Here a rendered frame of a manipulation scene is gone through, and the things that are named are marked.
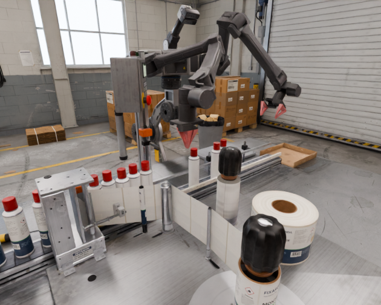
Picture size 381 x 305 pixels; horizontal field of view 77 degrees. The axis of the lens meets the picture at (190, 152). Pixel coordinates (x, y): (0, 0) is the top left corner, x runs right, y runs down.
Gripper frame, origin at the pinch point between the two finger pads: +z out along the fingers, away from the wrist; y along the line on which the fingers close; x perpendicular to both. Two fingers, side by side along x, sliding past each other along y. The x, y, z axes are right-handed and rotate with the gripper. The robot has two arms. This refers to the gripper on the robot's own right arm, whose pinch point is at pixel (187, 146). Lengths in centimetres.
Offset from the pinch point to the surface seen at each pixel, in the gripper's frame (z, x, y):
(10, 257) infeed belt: 31, 18, -57
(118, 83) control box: -20.3, 20.8, -14.5
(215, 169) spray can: 23.2, 16.1, 29.8
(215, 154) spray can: 15.3, 16.4, 29.5
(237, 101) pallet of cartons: 47, 268, 325
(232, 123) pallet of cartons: 92, 268, 313
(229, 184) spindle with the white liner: 12.4, -13.0, 9.0
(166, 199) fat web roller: 16.3, -2.8, -10.9
